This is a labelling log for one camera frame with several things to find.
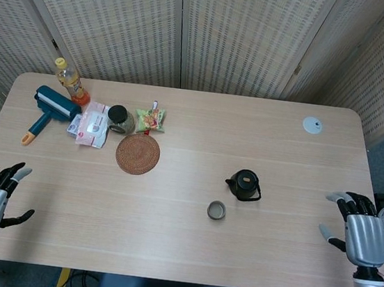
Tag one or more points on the glass jar with black lid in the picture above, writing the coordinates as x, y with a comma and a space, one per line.
119, 119

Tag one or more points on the pink wet wipes pack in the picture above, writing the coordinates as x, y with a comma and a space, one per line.
92, 124

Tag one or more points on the small blue white tissue pack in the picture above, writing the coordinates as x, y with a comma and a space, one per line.
73, 127

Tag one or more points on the orange drink bottle yellow cap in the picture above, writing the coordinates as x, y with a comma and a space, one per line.
73, 83

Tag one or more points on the dark ceramic cup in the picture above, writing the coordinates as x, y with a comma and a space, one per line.
216, 211

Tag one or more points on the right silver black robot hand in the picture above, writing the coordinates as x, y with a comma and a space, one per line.
365, 242

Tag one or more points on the round woven rattan coaster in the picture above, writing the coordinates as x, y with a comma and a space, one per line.
138, 154

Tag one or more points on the teal lint roller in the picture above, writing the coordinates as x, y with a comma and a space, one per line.
56, 104

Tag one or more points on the woven folding screen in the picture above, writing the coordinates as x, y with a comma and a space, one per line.
123, 19

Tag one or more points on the brass screen hinge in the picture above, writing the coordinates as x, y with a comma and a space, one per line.
297, 70
55, 44

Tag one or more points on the green snack packet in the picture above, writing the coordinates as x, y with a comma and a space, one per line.
151, 119

